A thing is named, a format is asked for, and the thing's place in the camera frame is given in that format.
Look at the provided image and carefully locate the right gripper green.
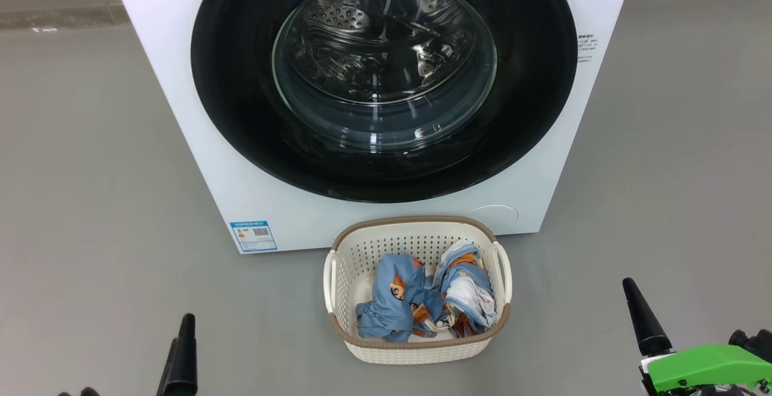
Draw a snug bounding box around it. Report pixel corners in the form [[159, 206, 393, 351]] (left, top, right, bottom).
[[622, 277, 772, 396]]

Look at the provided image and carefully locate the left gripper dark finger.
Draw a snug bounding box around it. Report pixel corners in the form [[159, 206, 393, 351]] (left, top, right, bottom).
[[157, 337, 177, 396], [164, 313, 198, 396]]

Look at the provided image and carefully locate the blue garment with orange prints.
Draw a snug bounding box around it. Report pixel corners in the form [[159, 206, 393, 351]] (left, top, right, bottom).
[[355, 254, 444, 343]]

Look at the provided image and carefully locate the black round glass washer door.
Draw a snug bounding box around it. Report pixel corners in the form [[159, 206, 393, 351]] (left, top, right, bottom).
[[191, 0, 578, 204]]

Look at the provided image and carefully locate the white front-load washing machine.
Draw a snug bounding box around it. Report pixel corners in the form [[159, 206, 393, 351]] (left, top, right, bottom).
[[104, 0, 638, 255]]

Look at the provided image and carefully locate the washing machine drum with clothes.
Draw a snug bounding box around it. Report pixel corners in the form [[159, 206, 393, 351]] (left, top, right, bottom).
[[274, 0, 496, 149]]

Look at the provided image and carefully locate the blue energy label sticker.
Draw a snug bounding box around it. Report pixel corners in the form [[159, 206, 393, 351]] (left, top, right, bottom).
[[230, 221, 279, 253]]

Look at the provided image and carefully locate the cream perforated laundry basket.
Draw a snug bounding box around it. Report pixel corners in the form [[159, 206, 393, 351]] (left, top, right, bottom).
[[323, 216, 513, 365]]

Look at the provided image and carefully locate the round drain filter cover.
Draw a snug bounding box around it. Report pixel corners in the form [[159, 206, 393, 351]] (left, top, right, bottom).
[[467, 204, 519, 227]]

